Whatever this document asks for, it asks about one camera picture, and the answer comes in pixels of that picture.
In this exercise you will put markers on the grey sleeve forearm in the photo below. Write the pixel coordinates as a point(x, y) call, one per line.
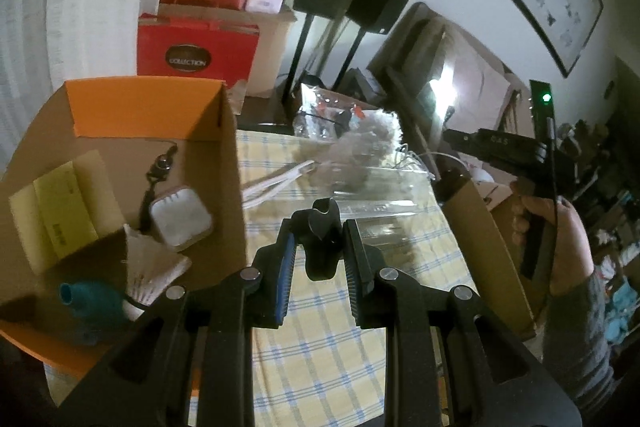
point(575, 351)

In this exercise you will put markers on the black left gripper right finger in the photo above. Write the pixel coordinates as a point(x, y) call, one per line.
point(367, 293)

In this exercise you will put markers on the brown cushion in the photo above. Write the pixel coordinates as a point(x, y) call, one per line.
point(437, 75)

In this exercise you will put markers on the white square case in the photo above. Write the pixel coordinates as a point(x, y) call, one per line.
point(180, 218)

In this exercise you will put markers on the red collection gift box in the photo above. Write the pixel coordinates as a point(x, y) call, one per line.
point(187, 47)

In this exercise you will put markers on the person right hand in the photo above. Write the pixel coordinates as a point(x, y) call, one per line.
point(572, 258)

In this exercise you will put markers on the brown cardboard box right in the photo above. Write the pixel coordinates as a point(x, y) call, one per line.
point(480, 216)

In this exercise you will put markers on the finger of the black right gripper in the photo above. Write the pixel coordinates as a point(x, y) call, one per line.
point(460, 141)

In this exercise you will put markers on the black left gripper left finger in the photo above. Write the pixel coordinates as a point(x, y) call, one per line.
point(276, 263)

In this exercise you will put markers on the yellow plaid tablecloth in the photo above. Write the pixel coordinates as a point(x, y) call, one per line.
point(318, 369)

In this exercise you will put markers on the orange cardboard box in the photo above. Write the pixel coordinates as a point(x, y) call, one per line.
point(129, 121)

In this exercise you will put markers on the white shuttlecock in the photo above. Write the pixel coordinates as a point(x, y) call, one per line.
point(151, 268)

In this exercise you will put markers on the teal silicone funnel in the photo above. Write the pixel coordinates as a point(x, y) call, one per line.
point(97, 307)

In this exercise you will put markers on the yellow sponge block with label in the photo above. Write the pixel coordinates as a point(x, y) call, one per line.
point(65, 210)

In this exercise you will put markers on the clear bag of items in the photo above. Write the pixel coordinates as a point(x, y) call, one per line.
point(324, 115)

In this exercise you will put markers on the white feather duster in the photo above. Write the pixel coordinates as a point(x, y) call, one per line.
point(366, 144)

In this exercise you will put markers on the clear plastic package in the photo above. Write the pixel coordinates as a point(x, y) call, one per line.
point(395, 209)

